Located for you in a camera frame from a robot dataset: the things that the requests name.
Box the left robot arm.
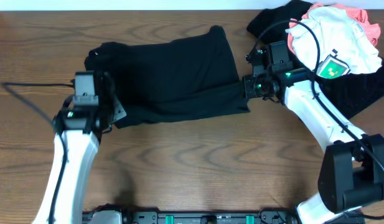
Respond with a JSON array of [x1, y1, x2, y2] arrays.
[[34, 71, 126, 223]]

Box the coral pink shirt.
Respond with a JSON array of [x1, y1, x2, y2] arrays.
[[287, 2, 381, 55]]

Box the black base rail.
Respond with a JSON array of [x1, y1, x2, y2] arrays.
[[82, 208, 366, 224]]

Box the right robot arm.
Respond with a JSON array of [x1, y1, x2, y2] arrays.
[[242, 69, 384, 223]]

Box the black garment under pile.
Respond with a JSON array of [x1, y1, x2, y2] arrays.
[[246, 0, 384, 119]]

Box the white shirt with green print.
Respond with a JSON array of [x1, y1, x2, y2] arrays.
[[285, 6, 382, 79]]

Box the black polo shirt with logo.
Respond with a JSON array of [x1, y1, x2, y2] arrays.
[[84, 26, 249, 129]]

